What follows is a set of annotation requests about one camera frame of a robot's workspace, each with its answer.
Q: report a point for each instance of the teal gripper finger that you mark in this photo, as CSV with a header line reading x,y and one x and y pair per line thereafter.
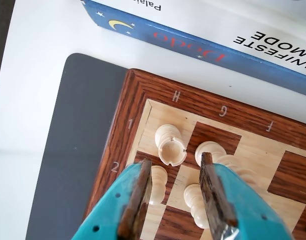
x,y
110,207
243,212

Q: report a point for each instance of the light wooden king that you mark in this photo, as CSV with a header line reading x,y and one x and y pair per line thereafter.
x,y
219,151

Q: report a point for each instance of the light wooden rook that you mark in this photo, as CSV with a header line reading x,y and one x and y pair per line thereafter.
x,y
171,152

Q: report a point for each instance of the light wooden pawn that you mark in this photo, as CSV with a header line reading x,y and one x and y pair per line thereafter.
x,y
194,200
158,180

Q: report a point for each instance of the dark grey mat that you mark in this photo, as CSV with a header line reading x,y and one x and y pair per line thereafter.
x,y
75,125

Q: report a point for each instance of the wooden chessboard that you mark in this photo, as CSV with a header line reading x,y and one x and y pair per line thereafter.
x,y
133,100

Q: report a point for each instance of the blue illustrated book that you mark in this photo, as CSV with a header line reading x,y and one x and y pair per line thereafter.
x,y
180,42

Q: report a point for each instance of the white Gabrielle Chanel book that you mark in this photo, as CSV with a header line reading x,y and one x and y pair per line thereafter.
x,y
218,25

